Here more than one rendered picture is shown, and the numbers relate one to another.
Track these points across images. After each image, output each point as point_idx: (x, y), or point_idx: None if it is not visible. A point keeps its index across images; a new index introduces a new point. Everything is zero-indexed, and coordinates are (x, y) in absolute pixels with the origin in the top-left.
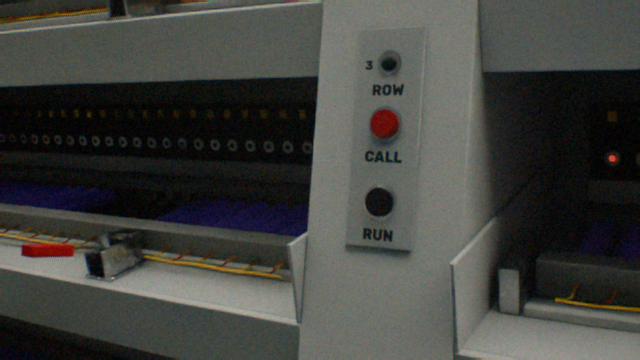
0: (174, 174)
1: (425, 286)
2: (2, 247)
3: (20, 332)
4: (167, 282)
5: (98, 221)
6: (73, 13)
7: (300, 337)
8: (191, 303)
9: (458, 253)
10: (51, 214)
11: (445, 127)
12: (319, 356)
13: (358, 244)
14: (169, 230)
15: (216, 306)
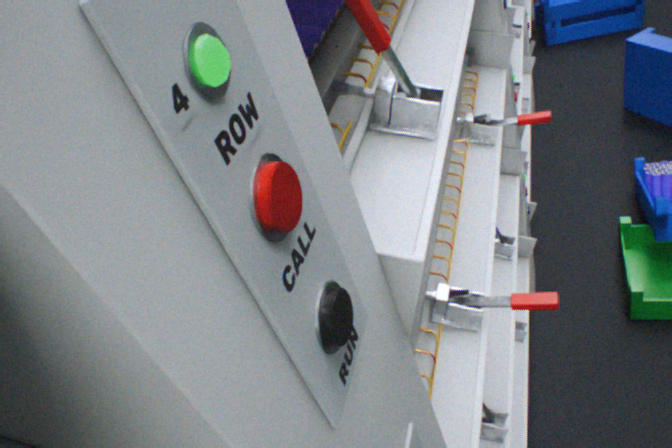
0: None
1: (506, 24)
2: (463, 219)
3: None
4: (485, 113)
5: (451, 139)
6: (402, 4)
7: (507, 73)
8: (504, 99)
9: None
10: (442, 173)
11: None
12: (508, 74)
13: (505, 23)
14: (458, 102)
15: (503, 91)
